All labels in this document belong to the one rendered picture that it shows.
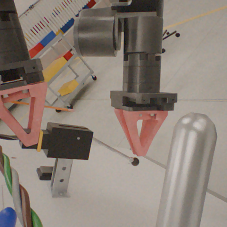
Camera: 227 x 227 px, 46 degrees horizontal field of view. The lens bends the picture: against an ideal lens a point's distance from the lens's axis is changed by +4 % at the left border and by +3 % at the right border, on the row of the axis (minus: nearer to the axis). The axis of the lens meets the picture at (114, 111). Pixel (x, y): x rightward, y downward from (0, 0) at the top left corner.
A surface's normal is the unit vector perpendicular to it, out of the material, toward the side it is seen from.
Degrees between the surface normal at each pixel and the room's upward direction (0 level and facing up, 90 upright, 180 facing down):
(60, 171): 88
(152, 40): 85
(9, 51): 94
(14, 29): 106
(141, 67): 69
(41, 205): 54
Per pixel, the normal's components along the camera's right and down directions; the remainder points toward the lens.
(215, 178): -0.60, -0.69
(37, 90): 0.45, 0.44
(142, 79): 0.00, 0.11
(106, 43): -0.15, 0.54
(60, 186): 0.39, 0.12
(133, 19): -0.60, 0.08
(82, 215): 0.18, -0.98
